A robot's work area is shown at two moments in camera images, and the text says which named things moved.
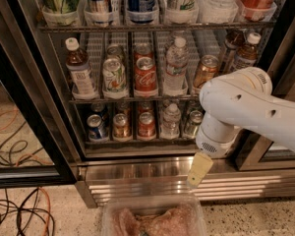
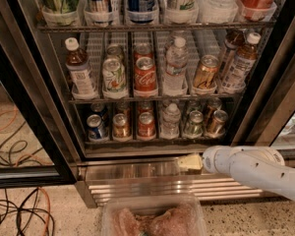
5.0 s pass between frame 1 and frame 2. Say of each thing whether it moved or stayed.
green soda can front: stayed
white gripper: moved
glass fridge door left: stayed
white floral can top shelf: stayed
